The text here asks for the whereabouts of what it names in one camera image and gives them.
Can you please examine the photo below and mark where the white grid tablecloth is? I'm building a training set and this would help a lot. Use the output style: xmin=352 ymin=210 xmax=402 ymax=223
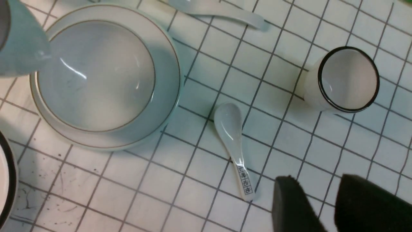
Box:
xmin=0 ymin=0 xmax=412 ymax=232

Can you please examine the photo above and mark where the pale green flat plate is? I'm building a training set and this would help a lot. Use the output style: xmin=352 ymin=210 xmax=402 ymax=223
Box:
xmin=29 ymin=3 xmax=183 ymax=151

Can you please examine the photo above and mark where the black-rimmed white cup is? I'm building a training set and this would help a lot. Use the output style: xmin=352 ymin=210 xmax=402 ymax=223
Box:
xmin=304 ymin=46 xmax=380 ymax=114

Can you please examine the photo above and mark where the plain white ceramic spoon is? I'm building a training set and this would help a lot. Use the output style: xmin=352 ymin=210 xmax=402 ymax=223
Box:
xmin=167 ymin=0 xmax=266 ymax=30

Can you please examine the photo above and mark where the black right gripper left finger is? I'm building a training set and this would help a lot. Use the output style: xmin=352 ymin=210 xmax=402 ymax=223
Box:
xmin=272 ymin=175 xmax=326 ymax=232

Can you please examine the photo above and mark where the pale green rimmed cup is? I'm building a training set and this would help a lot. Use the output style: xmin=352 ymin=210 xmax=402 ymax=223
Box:
xmin=0 ymin=0 xmax=52 ymax=78

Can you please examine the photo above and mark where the white spoon with label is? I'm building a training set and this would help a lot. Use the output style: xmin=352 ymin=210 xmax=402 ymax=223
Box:
xmin=214 ymin=102 xmax=256 ymax=202

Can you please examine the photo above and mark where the black-rimmed illustrated plate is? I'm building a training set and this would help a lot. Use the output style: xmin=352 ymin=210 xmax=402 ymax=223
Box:
xmin=0 ymin=133 xmax=19 ymax=231

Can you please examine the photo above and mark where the pale green shallow bowl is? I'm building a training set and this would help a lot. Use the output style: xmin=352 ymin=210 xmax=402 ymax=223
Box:
xmin=36 ymin=20 xmax=156 ymax=133

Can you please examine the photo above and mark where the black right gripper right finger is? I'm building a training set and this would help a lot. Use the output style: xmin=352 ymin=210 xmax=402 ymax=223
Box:
xmin=334 ymin=174 xmax=412 ymax=232

